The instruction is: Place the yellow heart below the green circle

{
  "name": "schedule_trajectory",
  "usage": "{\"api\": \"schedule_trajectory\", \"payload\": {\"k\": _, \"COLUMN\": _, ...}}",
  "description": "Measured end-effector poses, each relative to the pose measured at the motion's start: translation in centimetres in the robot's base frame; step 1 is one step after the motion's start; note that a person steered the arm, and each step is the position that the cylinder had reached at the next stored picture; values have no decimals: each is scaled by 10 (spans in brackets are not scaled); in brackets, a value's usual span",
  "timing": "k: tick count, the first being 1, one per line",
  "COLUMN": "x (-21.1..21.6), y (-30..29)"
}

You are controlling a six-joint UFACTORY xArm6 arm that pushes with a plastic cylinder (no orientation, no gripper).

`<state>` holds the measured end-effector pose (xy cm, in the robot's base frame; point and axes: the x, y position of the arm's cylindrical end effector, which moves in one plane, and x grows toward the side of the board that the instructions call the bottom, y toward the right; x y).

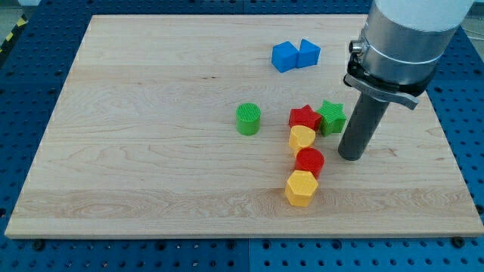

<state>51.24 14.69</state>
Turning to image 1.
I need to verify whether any wooden board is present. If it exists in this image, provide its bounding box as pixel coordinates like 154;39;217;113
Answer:
5;15;483;239

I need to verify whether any red cylinder block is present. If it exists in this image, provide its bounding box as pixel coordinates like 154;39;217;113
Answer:
294;147;325;179

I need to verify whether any yellow heart block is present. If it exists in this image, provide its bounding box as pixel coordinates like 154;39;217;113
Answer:
288;125;316;156

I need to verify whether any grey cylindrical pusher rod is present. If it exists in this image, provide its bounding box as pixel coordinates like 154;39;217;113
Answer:
338;94;389;161

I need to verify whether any blue triangular block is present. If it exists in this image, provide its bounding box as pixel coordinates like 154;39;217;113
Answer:
296;39;321;69

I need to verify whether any green star block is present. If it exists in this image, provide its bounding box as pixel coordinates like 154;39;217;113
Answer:
317;100;346;137

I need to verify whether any red star block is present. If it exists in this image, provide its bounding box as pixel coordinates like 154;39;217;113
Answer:
288;104;322;131

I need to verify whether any blue cube block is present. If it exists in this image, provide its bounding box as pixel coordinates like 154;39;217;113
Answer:
271;42;299;73

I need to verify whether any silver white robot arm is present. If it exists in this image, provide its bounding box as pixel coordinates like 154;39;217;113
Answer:
344;0;473;110

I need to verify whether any yellow hexagon block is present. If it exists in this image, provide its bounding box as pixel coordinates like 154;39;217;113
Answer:
284;170;318;207

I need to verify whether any green cylinder block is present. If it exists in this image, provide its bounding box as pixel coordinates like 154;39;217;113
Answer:
236;103;261;135

